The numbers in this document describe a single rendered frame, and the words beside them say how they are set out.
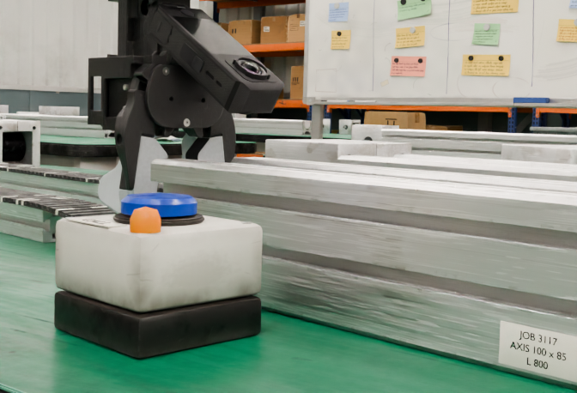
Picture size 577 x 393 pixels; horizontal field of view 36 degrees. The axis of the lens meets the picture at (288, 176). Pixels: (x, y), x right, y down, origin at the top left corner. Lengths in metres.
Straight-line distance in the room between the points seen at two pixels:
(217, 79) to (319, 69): 3.57
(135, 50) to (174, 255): 0.29
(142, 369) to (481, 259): 0.17
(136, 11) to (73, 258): 0.28
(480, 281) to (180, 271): 0.14
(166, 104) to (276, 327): 0.22
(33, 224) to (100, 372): 0.43
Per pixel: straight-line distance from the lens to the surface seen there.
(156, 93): 0.65
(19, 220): 0.86
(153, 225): 0.43
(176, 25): 0.66
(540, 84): 3.64
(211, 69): 0.62
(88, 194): 1.12
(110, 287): 0.45
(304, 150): 0.77
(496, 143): 2.29
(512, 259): 0.43
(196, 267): 0.45
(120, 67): 0.68
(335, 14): 4.16
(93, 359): 0.44
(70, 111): 4.24
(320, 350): 0.46
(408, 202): 0.46
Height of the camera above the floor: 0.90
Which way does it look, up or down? 4 degrees down
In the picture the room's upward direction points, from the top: 2 degrees clockwise
